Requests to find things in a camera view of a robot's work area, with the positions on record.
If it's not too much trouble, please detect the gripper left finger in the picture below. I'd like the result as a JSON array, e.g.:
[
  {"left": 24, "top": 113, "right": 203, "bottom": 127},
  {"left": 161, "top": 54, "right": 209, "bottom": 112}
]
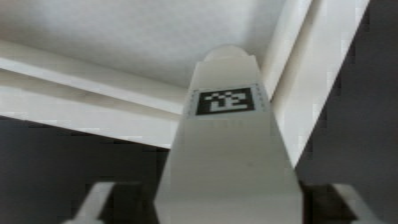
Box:
[{"left": 61, "top": 181, "right": 161, "bottom": 224}]

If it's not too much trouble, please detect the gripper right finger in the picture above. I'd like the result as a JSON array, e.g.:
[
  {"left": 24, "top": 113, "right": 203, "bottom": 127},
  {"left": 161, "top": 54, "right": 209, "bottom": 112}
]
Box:
[{"left": 301, "top": 183, "right": 386, "bottom": 224}]

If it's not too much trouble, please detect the white desk top tray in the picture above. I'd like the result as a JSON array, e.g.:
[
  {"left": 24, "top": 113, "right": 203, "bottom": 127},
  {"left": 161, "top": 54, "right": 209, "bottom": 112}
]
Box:
[{"left": 0, "top": 0, "right": 317, "bottom": 116}]

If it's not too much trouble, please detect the white front fence bar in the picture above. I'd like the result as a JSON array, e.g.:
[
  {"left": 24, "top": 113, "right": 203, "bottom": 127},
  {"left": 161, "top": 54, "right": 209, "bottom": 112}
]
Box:
[{"left": 0, "top": 70, "right": 180, "bottom": 148}]

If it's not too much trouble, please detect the white fence bar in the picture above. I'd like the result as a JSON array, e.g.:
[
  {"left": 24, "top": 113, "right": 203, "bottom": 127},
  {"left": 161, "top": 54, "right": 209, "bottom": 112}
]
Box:
[
  {"left": 273, "top": 0, "right": 370, "bottom": 165},
  {"left": 0, "top": 70, "right": 180, "bottom": 148}
]

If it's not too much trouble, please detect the white right fence bar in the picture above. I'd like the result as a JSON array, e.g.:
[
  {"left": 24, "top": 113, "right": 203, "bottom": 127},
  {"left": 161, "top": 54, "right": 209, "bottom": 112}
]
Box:
[{"left": 273, "top": 0, "right": 370, "bottom": 165}]

